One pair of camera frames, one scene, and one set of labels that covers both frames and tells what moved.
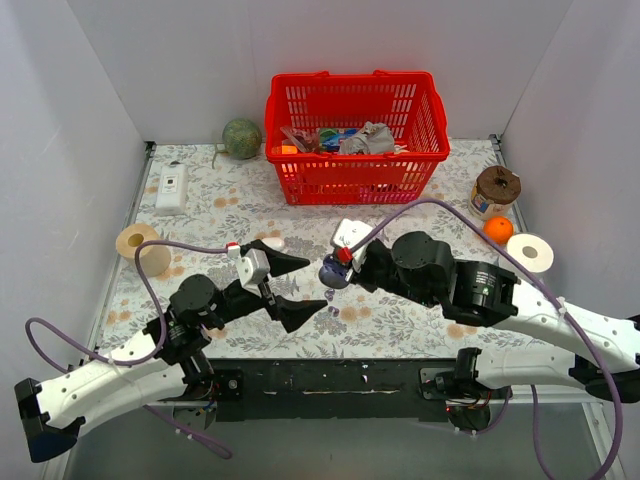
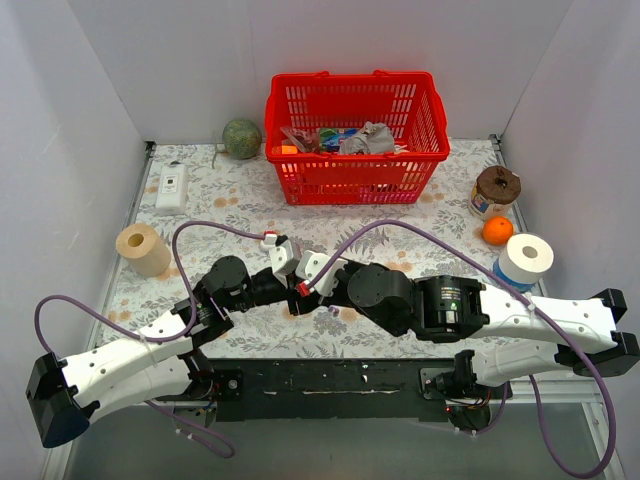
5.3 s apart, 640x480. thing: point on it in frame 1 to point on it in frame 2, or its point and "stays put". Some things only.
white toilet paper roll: [532, 251] stays put
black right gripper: [363, 263] to [304, 300]
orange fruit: [497, 229] stays put
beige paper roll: [154, 258] stays put
